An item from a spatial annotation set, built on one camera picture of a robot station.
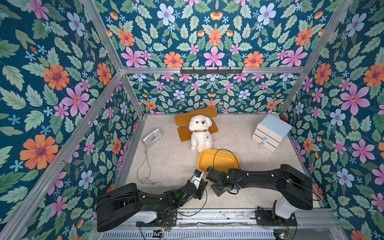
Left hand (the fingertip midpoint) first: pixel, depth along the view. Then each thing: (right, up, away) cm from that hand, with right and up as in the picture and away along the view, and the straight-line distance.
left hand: (207, 182), depth 82 cm
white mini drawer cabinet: (+39, +28, +9) cm, 49 cm away
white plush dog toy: (-3, +24, +9) cm, 25 cm away
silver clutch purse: (-37, +24, +17) cm, 47 cm away
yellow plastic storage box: (+9, +10, +13) cm, 19 cm away
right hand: (+5, -4, +2) cm, 7 cm away
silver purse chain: (-37, -1, +4) cm, 37 cm away
